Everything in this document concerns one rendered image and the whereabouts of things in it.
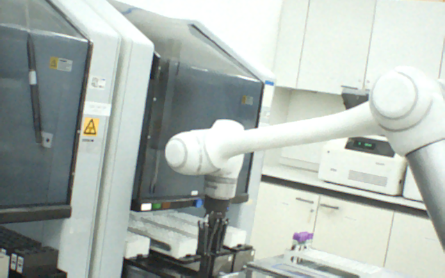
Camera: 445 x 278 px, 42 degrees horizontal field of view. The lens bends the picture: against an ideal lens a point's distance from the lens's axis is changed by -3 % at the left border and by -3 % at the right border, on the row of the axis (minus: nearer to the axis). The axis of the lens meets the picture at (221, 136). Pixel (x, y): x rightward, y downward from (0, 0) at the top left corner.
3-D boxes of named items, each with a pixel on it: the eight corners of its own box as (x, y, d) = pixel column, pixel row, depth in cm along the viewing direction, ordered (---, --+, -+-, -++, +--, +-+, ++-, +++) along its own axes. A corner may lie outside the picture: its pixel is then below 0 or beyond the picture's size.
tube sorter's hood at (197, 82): (24, 176, 196) (52, -13, 192) (142, 175, 247) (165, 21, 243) (138, 213, 168) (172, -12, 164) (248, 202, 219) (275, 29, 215)
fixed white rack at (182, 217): (163, 230, 224) (165, 214, 223) (179, 228, 232) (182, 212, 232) (229, 251, 207) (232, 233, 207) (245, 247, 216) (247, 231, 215)
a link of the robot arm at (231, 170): (215, 172, 175) (189, 172, 163) (223, 118, 174) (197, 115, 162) (247, 178, 169) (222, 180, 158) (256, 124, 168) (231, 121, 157)
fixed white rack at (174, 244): (106, 237, 198) (109, 219, 198) (126, 235, 206) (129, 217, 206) (176, 262, 182) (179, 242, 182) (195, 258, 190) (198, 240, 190)
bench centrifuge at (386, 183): (314, 181, 396) (330, 84, 392) (350, 179, 447) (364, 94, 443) (393, 197, 364) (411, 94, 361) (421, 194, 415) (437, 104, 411)
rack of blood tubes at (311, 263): (280, 267, 188) (284, 248, 188) (295, 263, 197) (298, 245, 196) (366, 294, 171) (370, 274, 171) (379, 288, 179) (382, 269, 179)
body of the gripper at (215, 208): (215, 192, 173) (210, 224, 174) (198, 194, 166) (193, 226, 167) (237, 198, 169) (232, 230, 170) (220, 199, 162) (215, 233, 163)
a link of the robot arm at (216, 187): (198, 173, 166) (195, 194, 166) (226, 179, 161) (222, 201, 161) (216, 172, 174) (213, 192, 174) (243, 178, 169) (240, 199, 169)
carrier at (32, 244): (35, 263, 151) (37, 240, 151) (39, 265, 150) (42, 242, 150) (-2, 268, 142) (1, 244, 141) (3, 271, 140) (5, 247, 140)
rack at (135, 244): (59, 235, 189) (61, 217, 189) (81, 233, 197) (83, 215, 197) (126, 262, 173) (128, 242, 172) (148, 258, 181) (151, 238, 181)
